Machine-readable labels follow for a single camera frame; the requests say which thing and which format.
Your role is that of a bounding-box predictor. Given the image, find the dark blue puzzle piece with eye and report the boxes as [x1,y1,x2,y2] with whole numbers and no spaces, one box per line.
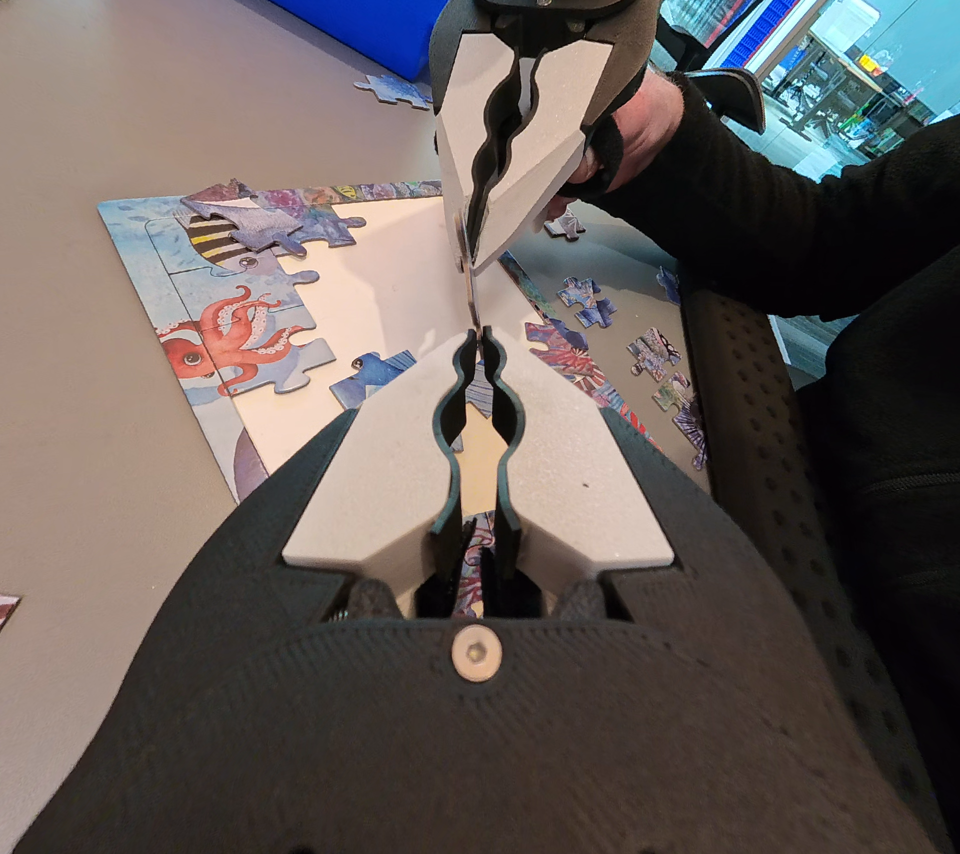
[328,350,418,411]

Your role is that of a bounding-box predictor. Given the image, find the person's right forearm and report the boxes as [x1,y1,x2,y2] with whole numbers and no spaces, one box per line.
[600,72,960,324]

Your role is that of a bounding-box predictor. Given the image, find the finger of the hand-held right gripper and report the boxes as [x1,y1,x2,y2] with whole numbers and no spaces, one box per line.
[433,31,528,272]
[466,35,612,275]

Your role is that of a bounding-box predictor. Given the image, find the red striped shell puzzle piece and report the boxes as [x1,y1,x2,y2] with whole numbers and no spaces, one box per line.
[523,320,609,405]

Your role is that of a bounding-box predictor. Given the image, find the background work table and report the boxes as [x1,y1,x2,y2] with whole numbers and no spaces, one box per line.
[772,32,886,143]

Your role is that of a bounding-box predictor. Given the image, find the rack of blue small bins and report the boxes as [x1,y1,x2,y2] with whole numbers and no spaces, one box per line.
[723,0,819,71]

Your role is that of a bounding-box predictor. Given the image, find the blue watercolour puzzle piece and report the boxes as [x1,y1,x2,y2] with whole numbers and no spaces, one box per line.
[225,197,305,248]

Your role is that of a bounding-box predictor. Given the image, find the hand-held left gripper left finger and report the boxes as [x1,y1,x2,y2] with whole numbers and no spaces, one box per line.
[281,329,481,604]

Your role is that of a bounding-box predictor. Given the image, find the person's right hand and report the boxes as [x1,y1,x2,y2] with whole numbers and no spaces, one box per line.
[546,70,689,219]

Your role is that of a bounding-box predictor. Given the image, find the red coral puzzle piece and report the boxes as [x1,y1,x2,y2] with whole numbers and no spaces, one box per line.
[452,205,485,334]

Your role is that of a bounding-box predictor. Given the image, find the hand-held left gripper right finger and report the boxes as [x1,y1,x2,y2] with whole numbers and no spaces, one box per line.
[480,325,676,604]

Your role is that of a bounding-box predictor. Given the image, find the striped purple puzzle piece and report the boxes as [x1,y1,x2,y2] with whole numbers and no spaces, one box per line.
[288,205,369,249]

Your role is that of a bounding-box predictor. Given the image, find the striped dark blue puzzle piece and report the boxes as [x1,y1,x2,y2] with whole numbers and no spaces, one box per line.
[450,374,502,454]

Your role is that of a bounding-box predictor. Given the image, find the sea print puzzle tray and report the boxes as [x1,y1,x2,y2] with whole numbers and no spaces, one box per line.
[97,179,665,506]

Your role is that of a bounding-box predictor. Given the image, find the striped fish puzzle piece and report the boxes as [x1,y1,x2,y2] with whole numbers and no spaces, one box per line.
[146,212,320,278]

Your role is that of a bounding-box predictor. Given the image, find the black chair armrest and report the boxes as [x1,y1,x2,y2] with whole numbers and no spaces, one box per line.
[686,66,768,137]

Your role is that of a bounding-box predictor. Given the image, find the grey brown triangle puzzle piece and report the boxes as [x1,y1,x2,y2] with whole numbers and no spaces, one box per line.
[180,179,256,206]

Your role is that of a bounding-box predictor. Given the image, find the person's black clothing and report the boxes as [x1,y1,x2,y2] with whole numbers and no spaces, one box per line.
[795,254,960,825]

